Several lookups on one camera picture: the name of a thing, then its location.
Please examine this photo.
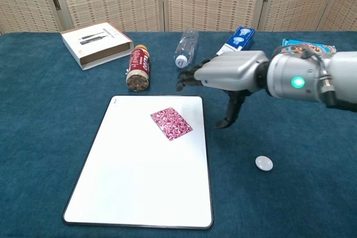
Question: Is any right silver and black robot hand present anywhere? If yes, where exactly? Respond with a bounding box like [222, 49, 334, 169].
[175, 50, 270, 129]

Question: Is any red patterned card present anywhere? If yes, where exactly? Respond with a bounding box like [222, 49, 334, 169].
[150, 106, 194, 142]

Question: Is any clear plastic water bottle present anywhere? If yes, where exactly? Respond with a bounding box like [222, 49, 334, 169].
[174, 29, 200, 69]

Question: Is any red labelled drink bottle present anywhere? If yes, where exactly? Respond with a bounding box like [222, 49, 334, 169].
[126, 44, 151, 92]

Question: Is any blue and white toothpaste box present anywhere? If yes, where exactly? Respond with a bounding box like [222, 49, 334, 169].
[216, 26, 256, 56]

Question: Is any blue chocolate chip cookie box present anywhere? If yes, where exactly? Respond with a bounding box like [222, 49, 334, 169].
[281, 38, 337, 54]

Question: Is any white oval pebble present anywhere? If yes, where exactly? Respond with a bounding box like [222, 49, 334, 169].
[254, 155, 274, 172]

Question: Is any white and brown product box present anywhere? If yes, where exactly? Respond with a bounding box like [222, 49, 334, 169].
[60, 22, 134, 71]

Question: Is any white board with black rim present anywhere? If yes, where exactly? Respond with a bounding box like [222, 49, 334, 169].
[62, 95, 214, 230]

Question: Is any teal table cloth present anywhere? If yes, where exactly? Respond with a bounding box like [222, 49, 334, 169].
[0, 31, 357, 238]

